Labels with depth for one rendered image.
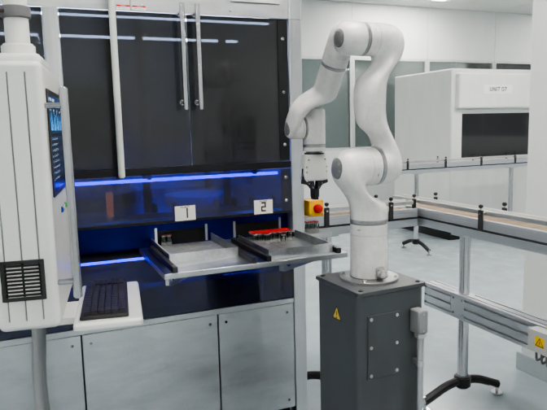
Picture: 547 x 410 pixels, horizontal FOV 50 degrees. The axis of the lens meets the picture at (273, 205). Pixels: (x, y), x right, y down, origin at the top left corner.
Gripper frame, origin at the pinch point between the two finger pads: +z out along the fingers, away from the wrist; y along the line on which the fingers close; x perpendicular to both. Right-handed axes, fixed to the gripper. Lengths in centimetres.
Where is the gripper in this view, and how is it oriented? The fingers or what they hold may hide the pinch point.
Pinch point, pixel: (314, 194)
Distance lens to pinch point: 218.2
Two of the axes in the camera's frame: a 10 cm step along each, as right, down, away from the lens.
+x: 3.9, 1.1, -9.1
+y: -9.2, 0.7, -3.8
